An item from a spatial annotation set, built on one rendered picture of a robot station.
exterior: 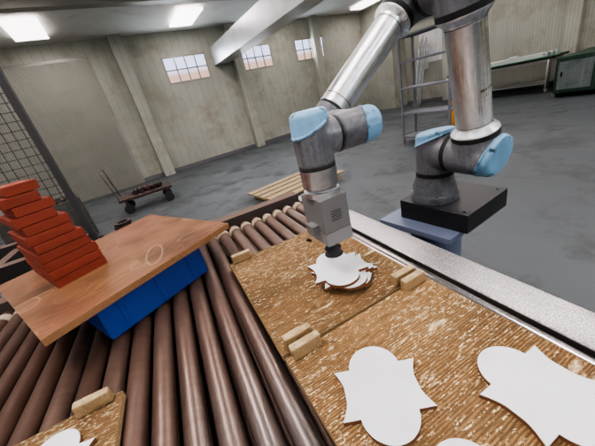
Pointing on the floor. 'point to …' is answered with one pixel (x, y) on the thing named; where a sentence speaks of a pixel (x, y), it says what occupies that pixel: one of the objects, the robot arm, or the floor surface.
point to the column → (445, 237)
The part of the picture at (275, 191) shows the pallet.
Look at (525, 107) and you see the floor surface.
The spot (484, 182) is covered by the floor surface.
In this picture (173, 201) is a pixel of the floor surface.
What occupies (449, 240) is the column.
